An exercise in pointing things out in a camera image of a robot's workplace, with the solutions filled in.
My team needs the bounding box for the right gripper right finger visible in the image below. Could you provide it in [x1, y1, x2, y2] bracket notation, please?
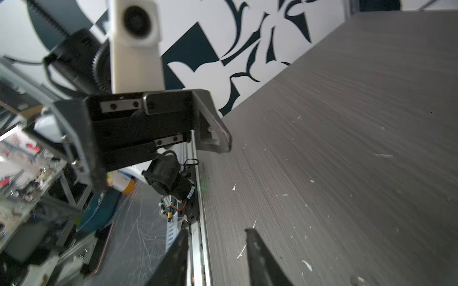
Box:
[245, 228, 292, 286]

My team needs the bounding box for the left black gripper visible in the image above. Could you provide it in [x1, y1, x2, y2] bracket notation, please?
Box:
[51, 89, 232, 191]

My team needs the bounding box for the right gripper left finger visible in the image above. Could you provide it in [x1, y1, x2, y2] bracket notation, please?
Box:
[145, 230, 189, 286]

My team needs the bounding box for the teal plastic bin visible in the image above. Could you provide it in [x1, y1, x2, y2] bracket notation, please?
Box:
[76, 188, 122, 232]

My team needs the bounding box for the white slotted cable duct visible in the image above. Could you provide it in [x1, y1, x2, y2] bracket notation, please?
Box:
[165, 214, 179, 253]

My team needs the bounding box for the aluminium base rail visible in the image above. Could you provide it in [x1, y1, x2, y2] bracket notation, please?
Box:
[182, 132, 212, 286]

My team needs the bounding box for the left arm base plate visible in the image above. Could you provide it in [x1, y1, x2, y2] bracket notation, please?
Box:
[142, 150, 195, 229]

